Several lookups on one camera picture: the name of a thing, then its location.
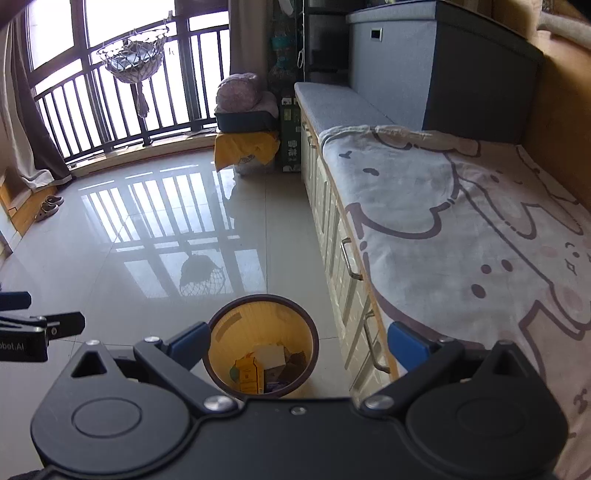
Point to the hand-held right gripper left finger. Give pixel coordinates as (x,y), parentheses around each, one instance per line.
(189,346)

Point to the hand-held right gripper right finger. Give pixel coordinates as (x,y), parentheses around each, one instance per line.
(408,346)

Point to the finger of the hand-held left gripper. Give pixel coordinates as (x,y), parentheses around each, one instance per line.
(64,324)
(14,301)

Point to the yellow printed carton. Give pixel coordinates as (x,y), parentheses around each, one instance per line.
(249,374)

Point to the white paper box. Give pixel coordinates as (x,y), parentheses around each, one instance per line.
(270,356)

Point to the round wood-grain waste bin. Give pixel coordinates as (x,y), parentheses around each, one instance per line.
(272,323)

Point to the crushed blue soda can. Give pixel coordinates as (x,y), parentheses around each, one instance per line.
(277,385)

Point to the grey slipper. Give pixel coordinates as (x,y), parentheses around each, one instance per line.
(54,201)
(46,212)

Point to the cartoon printed blanket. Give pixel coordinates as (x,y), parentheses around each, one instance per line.
(461,254)

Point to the cream drawer cabinet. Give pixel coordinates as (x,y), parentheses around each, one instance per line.
(330,221)

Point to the brown window curtain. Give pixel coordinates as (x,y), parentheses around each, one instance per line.
(27,138)

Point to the white printed bag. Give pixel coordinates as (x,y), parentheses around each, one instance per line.
(251,165)

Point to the black window railing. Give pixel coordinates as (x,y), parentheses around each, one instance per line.
(143,136)

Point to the yellow cloth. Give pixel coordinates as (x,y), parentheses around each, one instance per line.
(240,145)

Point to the green cardboard box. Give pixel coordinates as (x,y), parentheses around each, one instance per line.
(288,138)

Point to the dark plastic tray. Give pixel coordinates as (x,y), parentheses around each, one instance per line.
(244,121)

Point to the grey bench cushion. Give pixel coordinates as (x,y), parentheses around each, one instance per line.
(337,104)

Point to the pink fabric bundle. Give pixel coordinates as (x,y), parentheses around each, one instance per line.
(238,90)

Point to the hanging net basket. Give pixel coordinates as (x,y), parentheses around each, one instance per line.
(131,57)

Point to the grey storage box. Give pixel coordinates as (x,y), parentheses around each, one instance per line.
(461,69)

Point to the cluttered storage rack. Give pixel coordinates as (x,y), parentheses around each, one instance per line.
(286,50)

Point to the beige window curtain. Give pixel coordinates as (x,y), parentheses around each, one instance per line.
(244,37)

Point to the dark metal shelf unit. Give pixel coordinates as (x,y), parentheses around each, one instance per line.
(325,41)

